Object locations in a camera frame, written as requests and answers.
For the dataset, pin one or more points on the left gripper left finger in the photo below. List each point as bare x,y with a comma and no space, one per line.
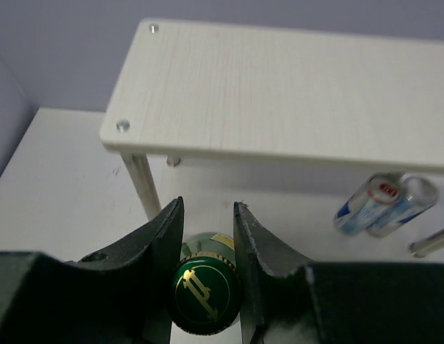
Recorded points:
113,295

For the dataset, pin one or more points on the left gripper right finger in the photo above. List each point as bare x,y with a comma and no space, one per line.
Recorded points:
289,298

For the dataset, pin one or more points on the green glass bottle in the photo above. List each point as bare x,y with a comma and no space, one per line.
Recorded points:
205,292

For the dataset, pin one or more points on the white two-tier shelf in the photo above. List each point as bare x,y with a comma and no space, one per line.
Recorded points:
289,122

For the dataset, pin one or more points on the light blue drink can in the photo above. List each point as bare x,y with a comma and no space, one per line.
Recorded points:
378,193

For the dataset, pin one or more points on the silver blue energy drink can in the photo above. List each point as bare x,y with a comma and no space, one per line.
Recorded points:
418,195

